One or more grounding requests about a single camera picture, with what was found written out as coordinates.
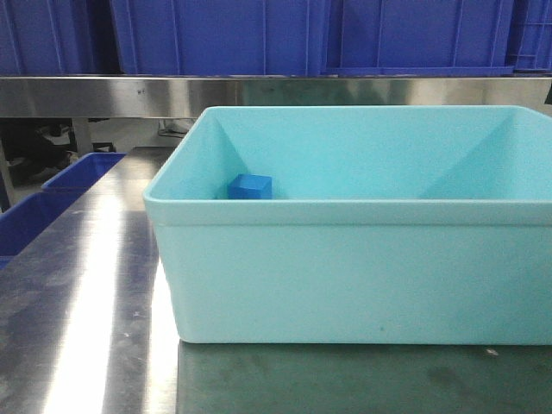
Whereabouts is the blue bin left far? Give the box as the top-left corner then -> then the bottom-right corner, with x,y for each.
41,152 -> 126,193

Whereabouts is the small blue cube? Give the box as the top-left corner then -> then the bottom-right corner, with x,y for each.
227,174 -> 273,199

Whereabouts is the blue crate upper right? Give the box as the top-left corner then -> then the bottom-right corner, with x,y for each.
325,1 -> 513,77

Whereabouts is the blue bin left near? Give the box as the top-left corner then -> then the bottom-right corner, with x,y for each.
1,192 -> 64,258

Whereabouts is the blue crate upper middle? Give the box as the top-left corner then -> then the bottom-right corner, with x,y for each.
110,1 -> 331,77

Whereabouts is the light teal plastic tub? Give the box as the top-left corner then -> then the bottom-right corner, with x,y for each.
143,105 -> 551,345

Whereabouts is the stainless steel shelf rail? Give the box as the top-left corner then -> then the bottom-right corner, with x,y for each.
1,76 -> 551,118

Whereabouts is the blue bin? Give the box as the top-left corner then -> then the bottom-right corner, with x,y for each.
41,152 -> 126,193
1,192 -> 64,258

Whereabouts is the blue crate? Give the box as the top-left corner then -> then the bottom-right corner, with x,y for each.
325,1 -> 513,77
110,1 -> 331,77
1,1 -> 99,76

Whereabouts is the blue crate upper left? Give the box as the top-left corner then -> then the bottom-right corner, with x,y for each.
1,1 -> 99,76

